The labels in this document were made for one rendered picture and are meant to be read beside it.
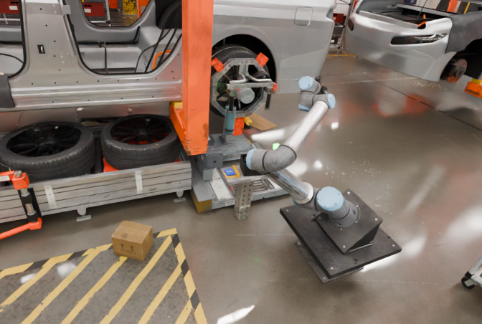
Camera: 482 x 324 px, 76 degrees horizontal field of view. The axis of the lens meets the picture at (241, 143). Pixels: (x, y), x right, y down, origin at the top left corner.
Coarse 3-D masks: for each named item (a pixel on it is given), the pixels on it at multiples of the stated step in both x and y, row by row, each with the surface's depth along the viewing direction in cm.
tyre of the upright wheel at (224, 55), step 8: (216, 48) 275; (224, 48) 271; (232, 48) 267; (240, 48) 268; (216, 56) 263; (224, 56) 259; (232, 56) 262; (240, 56) 265; (248, 56) 267; (256, 56) 271; (216, 112) 284
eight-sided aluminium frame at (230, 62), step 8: (224, 64) 260; (232, 64) 256; (240, 64) 259; (248, 64) 262; (256, 64) 265; (216, 72) 260; (224, 72) 258; (216, 80) 258; (216, 88) 262; (216, 96) 266; (264, 96) 285; (216, 104) 270; (256, 104) 288; (224, 112) 277; (240, 112) 289; (248, 112) 288
